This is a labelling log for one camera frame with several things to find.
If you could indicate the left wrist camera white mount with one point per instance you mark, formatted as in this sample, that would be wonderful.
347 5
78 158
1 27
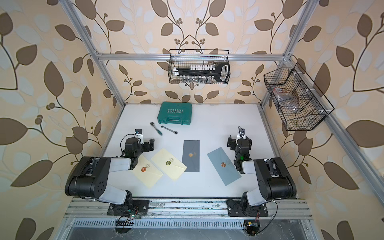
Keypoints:
139 133

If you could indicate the black socket set holder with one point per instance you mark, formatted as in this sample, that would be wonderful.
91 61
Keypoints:
216 72

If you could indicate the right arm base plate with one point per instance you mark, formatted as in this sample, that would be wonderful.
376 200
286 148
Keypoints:
238 208

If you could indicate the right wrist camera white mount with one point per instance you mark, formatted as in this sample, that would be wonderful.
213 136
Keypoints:
241 133

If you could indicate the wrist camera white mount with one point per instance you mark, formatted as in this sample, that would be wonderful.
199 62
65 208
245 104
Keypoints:
241 133
139 133

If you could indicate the green tool case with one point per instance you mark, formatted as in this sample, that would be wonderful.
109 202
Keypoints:
175 113

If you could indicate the black wire basket back wall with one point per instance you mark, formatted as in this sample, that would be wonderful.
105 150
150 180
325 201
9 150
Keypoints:
187 57

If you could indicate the black wire basket right wall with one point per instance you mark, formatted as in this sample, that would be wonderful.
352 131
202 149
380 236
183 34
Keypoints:
299 100

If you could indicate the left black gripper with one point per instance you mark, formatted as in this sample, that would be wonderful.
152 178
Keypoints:
146 148

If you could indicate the right electronics board with wires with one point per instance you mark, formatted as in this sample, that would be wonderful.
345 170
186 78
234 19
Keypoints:
252 227

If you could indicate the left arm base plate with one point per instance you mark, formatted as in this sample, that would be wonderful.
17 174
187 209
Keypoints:
133 207

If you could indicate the electronics board with wires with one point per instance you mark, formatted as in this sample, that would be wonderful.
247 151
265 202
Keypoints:
252 227
123 223

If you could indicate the black wire basket wall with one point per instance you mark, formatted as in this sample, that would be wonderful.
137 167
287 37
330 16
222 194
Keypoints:
187 57
299 100

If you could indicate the ratchet wrench green handle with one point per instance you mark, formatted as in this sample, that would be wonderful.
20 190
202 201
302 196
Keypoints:
157 130

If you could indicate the dark grey envelope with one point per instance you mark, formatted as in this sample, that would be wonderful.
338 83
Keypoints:
191 156

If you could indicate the yellow envelope green seal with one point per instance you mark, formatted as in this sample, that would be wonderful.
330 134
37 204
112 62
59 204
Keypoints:
169 164

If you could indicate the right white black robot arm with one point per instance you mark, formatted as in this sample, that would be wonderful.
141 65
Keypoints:
273 179

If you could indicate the left electronics board with wires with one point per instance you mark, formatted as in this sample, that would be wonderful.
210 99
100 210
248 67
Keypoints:
123 223

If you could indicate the light blue envelope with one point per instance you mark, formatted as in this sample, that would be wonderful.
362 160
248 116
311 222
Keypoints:
224 166

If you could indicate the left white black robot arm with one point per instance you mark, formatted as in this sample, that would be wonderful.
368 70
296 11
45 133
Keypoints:
89 179

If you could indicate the clear plastic bag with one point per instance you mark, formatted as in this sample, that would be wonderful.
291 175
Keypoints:
287 102

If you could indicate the yellow envelope red seal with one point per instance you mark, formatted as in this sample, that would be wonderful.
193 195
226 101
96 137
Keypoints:
147 172

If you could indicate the silver combination wrench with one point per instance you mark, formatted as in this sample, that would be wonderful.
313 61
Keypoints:
175 132

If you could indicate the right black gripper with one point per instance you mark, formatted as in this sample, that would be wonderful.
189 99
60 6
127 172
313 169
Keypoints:
232 143

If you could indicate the aluminium rail front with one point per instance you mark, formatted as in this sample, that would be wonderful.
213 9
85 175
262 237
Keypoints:
182 208

